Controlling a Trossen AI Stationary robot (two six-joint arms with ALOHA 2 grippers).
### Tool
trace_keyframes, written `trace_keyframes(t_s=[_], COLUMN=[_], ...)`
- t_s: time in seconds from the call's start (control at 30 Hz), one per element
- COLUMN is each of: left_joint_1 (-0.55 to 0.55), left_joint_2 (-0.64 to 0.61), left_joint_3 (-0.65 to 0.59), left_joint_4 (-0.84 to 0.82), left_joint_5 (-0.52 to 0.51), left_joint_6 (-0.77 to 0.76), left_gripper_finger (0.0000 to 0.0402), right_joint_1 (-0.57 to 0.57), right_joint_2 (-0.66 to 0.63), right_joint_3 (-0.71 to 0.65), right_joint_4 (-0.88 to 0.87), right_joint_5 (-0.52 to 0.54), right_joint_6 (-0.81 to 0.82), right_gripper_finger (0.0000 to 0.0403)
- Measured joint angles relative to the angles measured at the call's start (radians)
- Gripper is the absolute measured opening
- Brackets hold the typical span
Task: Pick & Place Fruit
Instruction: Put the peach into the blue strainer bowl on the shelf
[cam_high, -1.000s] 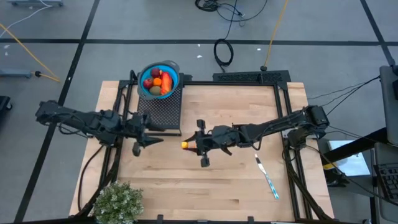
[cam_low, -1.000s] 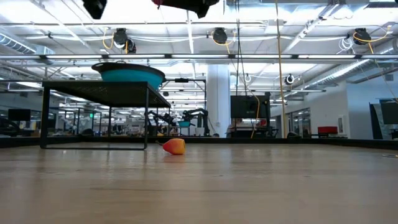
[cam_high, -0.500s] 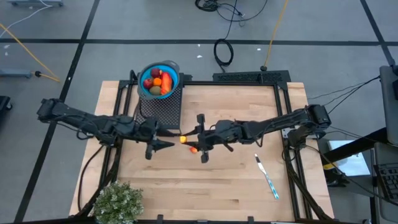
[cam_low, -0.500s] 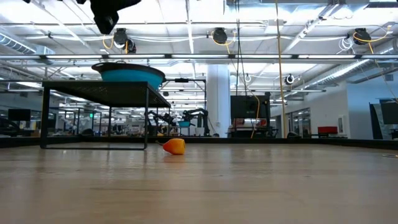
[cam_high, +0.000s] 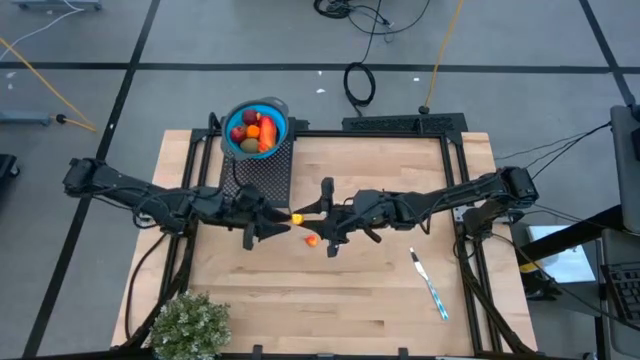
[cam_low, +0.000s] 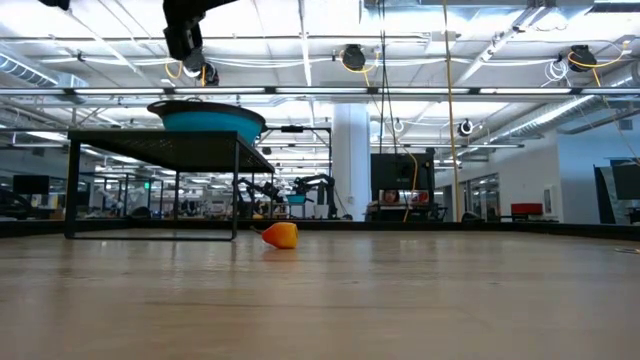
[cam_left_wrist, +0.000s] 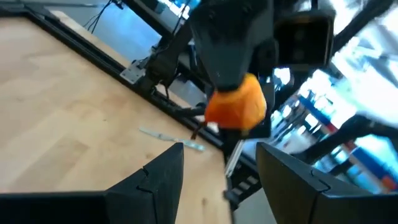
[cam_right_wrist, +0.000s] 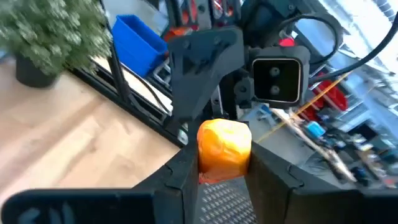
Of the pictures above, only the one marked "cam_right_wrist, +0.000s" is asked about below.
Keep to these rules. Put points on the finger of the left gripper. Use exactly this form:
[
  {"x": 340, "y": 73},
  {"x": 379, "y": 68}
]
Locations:
[{"x": 202, "y": 68}]

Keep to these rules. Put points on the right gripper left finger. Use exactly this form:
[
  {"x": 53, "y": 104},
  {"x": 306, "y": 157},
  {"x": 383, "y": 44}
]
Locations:
[{"x": 174, "y": 199}]

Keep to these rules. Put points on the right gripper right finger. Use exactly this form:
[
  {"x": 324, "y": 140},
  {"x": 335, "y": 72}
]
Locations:
[{"x": 280, "y": 193}]

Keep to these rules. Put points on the small orange yellow pear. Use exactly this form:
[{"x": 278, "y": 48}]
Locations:
[{"x": 224, "y": 149}]

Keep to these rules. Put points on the black mesh metal shelf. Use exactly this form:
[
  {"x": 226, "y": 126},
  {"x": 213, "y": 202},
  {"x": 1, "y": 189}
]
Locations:
[{"x": 224, "y": 202}]

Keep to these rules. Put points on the blue plastic bin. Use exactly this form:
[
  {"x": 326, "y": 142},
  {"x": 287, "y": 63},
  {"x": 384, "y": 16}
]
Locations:
[{"x": 136, "y": 46}]

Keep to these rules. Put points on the red plastic object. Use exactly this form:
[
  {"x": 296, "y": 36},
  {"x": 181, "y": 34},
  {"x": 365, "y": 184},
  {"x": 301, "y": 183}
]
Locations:
[{"x": 332, "y": 96}]

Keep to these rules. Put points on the green potted plant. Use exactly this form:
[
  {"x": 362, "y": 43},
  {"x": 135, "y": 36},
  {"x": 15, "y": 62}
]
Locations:
[{"x": 46, "y": 28}]

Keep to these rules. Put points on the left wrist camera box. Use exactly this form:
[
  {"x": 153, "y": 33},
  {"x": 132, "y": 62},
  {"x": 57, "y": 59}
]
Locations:
[{"x": 276, "y": 81}]

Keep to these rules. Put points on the black table edge rail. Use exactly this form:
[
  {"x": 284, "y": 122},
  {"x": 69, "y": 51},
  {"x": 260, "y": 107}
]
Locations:
[{"x": 124, "y": 93}]

